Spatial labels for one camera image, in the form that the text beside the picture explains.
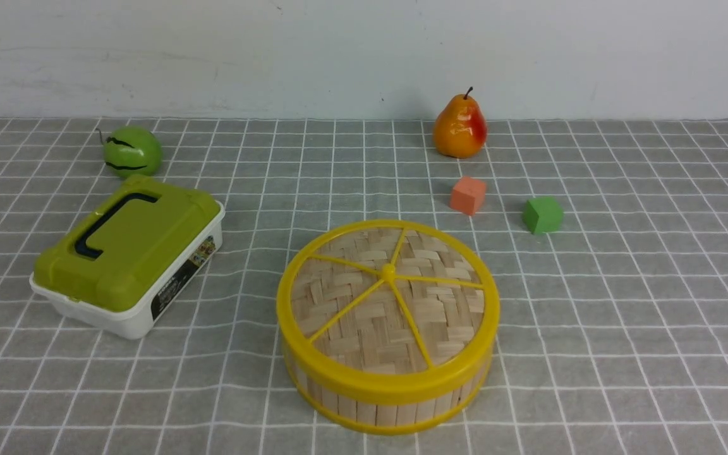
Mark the orange toy pear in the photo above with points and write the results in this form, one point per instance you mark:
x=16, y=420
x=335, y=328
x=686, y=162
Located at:
x=460, y=130

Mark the orange foam cube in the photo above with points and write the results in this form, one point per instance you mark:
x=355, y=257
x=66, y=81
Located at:
x=467, y=195

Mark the green toy apple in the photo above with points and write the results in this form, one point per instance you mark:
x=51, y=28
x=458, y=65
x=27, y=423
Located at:
x=131, y=150

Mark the green foam cube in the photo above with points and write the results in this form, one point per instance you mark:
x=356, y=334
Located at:
x=542, y=215

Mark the yellow bamboo steamer basket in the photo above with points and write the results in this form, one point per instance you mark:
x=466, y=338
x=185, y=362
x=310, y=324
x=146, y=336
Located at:
x=375, y=418

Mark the grey checked tablecloth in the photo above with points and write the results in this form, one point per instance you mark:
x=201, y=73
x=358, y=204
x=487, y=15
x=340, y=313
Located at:
x=614, y=330

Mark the white box with green lid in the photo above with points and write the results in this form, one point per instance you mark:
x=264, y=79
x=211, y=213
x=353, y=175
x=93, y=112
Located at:
x=121, y=267

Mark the yellow bamboo steamer lid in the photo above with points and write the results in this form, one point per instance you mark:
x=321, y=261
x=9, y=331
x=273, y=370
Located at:
x=388, y=311

